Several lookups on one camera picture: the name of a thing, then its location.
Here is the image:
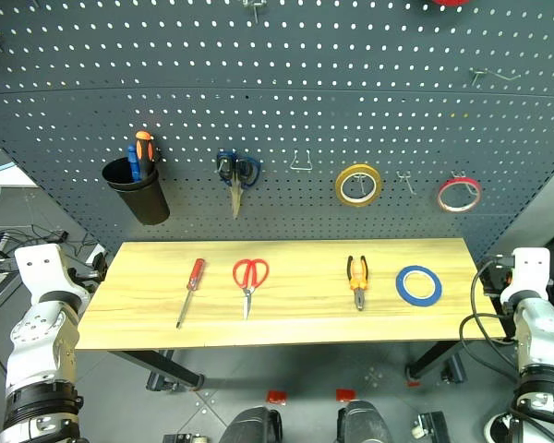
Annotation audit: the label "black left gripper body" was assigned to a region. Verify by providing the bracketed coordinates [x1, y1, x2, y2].
[66, 251, 109, 293]

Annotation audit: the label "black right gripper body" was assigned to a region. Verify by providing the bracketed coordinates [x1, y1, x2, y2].
[482, 254, 515, 297]

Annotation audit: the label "dark grey pegboard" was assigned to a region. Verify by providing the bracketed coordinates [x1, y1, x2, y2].
[0, 0, 554, 265]

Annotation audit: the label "black plastic cup holder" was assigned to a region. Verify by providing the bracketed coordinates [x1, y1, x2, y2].
[101, 156, 172, 227]

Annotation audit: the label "red tape roll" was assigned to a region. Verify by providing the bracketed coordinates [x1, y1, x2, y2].
[437, 174, 483, 214]

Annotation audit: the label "blue tape roll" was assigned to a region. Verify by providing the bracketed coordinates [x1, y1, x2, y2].
[394, 264, 443, 307]

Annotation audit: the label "black table leg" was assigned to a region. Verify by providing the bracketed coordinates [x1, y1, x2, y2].
[119, 349, 206, 394]
[404, 340, 473, 387]

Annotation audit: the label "orange and black screwdriver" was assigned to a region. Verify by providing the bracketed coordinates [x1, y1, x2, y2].
[134, 130, 157, 181]

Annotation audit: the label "small double metal hook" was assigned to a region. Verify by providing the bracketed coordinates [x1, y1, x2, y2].
[396, 170, 418, 197]

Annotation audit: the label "white desk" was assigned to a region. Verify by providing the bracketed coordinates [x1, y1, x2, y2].
[0, 128, 39, 188]

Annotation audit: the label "orange and black pliers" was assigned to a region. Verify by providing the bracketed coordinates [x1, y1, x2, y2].
[346, 255, 370, 312]

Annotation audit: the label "black caster wheel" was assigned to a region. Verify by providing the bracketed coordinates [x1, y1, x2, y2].
[411, 411, 450, 440]

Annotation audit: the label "yellow tape roll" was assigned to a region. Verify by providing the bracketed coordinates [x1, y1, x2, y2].
[334, 163, 383, 208]

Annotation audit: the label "dark rounded shape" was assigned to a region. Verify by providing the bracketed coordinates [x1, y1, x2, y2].
[220, 405, 283, 443]
[335, 400, 394, 443]

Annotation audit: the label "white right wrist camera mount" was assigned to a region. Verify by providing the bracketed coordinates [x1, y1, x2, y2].
[499, 246, 551, 306]

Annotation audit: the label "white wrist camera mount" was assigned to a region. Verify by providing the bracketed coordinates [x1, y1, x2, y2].
[14, 244, 85, 303]
[499, 246, 551, 306]

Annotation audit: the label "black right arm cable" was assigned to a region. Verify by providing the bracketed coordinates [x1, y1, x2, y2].
[458, 256, 532, 385]

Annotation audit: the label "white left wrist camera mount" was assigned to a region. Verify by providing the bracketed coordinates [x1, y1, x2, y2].
[14, 244, 85, 303]

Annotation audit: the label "red handled screwdriver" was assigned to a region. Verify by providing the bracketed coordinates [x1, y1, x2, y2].
[175, 257, 207, 330]

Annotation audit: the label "blue handled screwdriver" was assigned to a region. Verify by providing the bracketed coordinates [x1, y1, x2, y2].
[126, 144, 140, 183]

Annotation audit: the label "red handled scissors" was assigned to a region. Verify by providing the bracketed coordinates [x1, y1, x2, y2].
[232, 257, 271, 321]

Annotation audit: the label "blue handled scissors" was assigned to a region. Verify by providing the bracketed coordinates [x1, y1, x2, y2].
[215, 148, 263, 220]

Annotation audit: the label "empty wire loop hook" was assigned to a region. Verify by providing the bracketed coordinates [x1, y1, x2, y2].
[289, 148, 314, 173]

